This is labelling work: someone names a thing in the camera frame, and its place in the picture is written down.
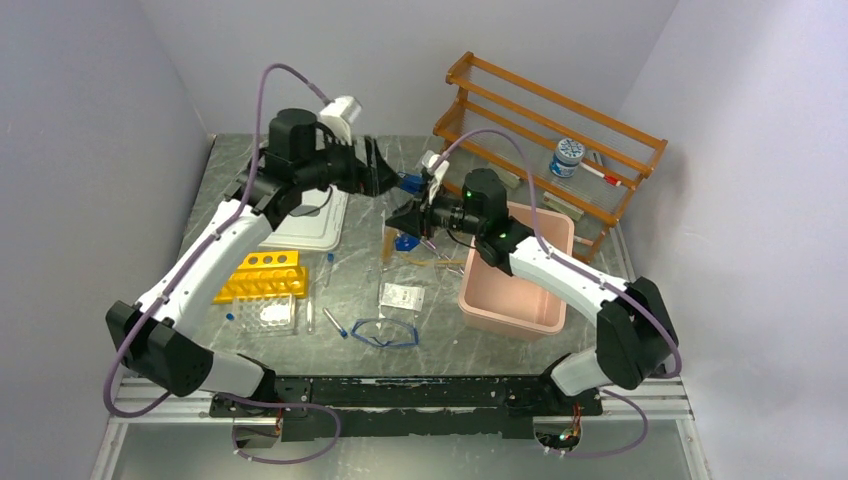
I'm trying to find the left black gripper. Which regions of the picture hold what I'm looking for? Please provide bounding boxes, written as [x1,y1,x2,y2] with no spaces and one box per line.
[295,128,402,197]

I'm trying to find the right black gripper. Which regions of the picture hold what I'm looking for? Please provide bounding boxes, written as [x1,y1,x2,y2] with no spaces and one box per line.
[387,179,484,240]

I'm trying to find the yellow rubber tubing with clamps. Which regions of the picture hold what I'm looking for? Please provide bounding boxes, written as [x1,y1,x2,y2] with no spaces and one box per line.
[379,227,465,276]

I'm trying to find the small clear plastic bag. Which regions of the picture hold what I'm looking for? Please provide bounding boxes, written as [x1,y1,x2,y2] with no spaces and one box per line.
[380,283,425,312]

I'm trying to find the blue safety glasses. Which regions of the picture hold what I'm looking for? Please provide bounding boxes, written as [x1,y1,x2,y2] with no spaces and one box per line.
[349,318,420,349]

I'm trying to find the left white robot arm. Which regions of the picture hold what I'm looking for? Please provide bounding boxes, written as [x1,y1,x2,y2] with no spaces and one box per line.
[106,108,399,416]

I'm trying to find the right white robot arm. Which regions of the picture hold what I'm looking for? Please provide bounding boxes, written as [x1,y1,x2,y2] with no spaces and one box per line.
[385,168,682,414]

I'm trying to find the blue stapler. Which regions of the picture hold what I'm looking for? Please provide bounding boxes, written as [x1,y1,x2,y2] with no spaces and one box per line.
[398,172,428,195]

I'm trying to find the white plastic lid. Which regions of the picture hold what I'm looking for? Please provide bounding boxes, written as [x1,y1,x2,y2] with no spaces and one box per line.
[259,187,349,252]

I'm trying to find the upright blue capped tube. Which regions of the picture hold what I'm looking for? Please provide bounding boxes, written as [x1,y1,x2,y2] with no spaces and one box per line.
[324,252,335,288]

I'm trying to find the beige block on shelf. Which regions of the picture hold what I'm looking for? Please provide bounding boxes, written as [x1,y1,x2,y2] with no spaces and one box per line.
[491,164,522,190]

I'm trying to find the pink plastic bin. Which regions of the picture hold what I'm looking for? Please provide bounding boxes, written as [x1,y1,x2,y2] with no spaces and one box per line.
[457,201,576,343]

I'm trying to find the clear test tube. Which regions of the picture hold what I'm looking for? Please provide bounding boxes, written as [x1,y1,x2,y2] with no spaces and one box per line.
[306,295,315,335]

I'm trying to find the beige labelled block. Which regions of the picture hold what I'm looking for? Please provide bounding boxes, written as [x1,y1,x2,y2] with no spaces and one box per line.
[542,192,585,222]

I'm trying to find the yellow test tube rack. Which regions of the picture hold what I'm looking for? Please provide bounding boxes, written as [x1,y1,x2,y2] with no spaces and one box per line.
[212,250,309,304]

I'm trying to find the orange wooden shelf rack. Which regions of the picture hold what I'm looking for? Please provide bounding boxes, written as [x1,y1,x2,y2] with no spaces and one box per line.
[433,51,668,262]

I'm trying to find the blue white jar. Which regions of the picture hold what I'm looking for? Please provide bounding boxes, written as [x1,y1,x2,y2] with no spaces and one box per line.
[549,138,587,178]

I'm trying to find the red white marker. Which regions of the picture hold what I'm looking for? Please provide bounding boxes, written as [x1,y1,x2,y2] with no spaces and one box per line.
[581,163,622,187]

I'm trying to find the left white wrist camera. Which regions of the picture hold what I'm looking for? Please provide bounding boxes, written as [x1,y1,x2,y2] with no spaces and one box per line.
[318,95,362,144]

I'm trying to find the black base frame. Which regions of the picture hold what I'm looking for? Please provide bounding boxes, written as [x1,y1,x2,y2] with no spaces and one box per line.
[209,374,603,442]

